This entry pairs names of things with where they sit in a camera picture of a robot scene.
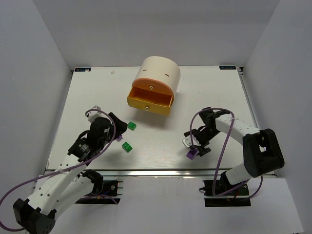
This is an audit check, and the yellow drawer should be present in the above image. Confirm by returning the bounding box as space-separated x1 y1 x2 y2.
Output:
127 87 174 116

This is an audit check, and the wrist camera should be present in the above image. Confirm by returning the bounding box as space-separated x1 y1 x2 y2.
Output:
85 105 102 123
182 135 200 148

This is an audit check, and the orange top drawer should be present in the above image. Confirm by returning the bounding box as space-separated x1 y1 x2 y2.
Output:
132 78 176 96

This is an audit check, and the green lego brick middle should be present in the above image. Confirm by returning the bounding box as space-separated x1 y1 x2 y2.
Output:
127 121 137 131

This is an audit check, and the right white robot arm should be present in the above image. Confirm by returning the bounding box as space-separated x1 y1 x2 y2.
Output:
182 107 285 194

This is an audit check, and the aluminium rail front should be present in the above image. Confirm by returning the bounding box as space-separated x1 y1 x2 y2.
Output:
45 167 276 177

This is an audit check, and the green lego brick lower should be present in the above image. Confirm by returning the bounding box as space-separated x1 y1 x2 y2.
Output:
122 142 133 153

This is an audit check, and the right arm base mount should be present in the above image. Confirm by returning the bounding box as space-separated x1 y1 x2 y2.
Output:
198 179 252 208

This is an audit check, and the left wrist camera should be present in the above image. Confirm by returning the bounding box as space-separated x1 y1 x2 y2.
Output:
85 105 102 123

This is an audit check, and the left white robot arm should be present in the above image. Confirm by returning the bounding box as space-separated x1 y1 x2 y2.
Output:
13 110 127 234

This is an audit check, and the cream drawer cabinet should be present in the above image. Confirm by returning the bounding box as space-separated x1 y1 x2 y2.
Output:
134 56 181 89

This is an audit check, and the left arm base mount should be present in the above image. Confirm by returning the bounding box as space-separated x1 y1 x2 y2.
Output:
75 170 123 205

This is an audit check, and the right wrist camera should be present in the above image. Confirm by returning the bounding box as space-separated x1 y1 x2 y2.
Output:
182 135 200 148

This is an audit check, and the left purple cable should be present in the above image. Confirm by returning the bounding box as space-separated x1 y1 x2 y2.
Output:
0 109 117 231

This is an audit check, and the blue label left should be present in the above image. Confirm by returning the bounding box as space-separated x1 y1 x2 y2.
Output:
74 67 91 72

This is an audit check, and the green lego brick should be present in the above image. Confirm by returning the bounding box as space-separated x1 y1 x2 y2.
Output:
122 142 133 153
127 121 137 131

